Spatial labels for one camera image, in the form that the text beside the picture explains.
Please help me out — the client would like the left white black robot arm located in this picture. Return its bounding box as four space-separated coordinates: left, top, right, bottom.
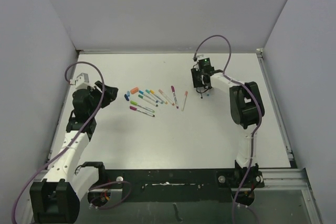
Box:
29 81 119 223

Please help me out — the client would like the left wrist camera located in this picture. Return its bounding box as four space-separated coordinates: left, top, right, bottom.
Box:
69 73 90 90

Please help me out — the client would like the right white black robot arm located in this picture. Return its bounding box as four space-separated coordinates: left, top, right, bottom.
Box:
191 55 265 187

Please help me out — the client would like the magenta capped pen lower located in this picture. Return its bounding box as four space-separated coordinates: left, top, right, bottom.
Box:
129 106 155 117

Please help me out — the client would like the pink capped pen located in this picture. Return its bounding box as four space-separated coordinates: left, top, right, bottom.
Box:
159 89 175 106

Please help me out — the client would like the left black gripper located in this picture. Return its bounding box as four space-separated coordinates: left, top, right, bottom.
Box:
88 81 117 117

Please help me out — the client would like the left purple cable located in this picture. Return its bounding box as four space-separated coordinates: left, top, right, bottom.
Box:
10 62 132 224

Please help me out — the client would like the yellow capped pen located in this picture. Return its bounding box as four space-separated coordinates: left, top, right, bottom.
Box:
150 90 167 104

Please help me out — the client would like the magenta capped pen upright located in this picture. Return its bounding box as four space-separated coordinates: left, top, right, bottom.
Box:
171 86 179 109

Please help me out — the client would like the orange marker cap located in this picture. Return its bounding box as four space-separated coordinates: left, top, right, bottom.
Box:
130 87 139 94

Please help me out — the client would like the green capped pen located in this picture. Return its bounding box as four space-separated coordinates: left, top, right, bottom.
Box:
130 100 155 113

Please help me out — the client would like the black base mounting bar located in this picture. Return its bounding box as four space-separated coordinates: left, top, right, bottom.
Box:
86 167 263 209

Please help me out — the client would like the light blue capped pen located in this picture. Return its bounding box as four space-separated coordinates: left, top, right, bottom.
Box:
139 90 158 103

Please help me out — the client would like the salmon capped pen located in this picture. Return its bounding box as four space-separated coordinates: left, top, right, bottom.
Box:
181 91 188 111

